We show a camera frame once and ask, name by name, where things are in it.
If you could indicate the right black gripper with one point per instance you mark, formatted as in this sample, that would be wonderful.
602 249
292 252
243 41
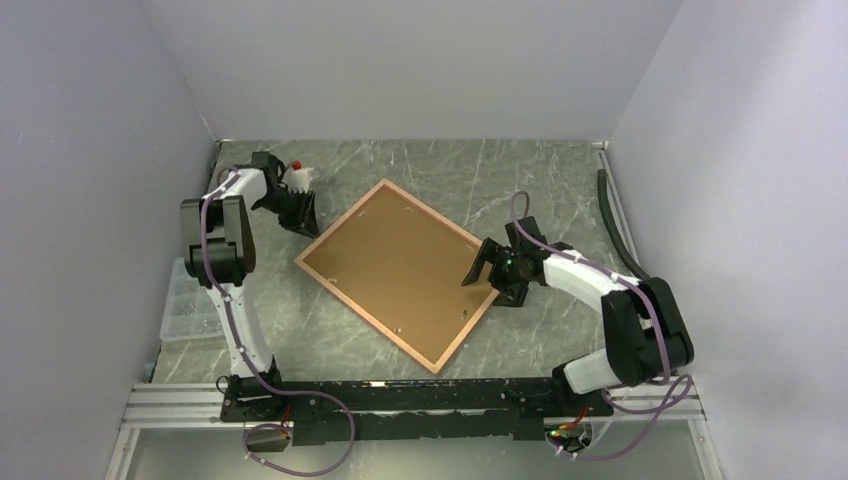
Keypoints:
510 294

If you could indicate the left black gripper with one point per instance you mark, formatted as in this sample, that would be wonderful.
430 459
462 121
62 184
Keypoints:
306 221

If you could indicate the brown backing board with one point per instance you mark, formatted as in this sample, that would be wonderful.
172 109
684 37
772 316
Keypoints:
397 265

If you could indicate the pink wooden picture frame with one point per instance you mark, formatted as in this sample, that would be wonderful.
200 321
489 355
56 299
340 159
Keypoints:
311 272

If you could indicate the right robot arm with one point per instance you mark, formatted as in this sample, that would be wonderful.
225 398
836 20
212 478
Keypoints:
645 336

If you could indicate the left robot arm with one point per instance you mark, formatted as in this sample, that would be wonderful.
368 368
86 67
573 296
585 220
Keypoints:
219 252

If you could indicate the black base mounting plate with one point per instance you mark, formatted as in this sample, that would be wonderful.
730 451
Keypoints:
320 412

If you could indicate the clear plastic screw box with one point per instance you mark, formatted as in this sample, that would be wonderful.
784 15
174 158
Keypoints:
189 313

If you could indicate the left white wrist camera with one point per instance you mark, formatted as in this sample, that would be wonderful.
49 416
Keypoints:
299 178

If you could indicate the aluminium extrusion rail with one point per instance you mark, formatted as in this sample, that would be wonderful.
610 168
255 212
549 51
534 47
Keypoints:
199 405

